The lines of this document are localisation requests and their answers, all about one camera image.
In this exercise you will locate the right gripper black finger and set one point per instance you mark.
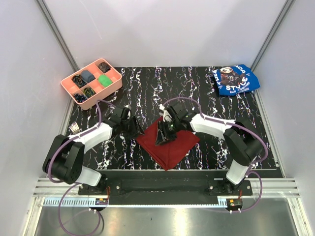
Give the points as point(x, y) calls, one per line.
point(170, 136)
point(162, 135)

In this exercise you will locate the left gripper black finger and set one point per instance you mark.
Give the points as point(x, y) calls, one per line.
point(130, 129)
point(136, 128)

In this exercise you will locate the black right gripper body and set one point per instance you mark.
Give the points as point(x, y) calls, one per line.
point(173, 125)

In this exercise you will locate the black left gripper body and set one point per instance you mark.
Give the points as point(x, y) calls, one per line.
point(122, 123)

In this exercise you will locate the red cloth napkin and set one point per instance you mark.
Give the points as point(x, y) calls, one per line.
point(170, 154)

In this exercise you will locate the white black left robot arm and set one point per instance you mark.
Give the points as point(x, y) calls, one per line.
point(64, 160)

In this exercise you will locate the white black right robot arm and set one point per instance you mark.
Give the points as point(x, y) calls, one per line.
point(243, 144)

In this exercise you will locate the green rolled sock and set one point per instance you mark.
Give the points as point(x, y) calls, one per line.
point(104, 80)

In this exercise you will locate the black yellow rolled sock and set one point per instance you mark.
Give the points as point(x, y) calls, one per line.
point(88, 92)

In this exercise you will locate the silver metal fork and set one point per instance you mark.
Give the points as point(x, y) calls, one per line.
point(74, 128)

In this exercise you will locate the dark blue rolled sock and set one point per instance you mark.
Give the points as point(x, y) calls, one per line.
point(79, 98)

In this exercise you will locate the pink compartment organizer box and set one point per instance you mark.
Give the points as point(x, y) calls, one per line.
point(101, 92)

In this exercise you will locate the dark brown rolled sock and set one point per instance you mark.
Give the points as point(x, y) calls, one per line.
point(104, 67)

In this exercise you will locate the grey blue rolled sock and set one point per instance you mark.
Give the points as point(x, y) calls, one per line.
point(87, 76)

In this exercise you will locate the black patterned rolled sock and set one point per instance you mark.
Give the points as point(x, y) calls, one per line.
point(78, 81)

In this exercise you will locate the blue printed folded shirt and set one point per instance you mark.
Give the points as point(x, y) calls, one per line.
point(236, 79)

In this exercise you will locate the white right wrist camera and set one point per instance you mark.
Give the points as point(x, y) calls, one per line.
point(164, 113)

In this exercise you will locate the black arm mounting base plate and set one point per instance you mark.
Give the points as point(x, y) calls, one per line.
point(175, 187)

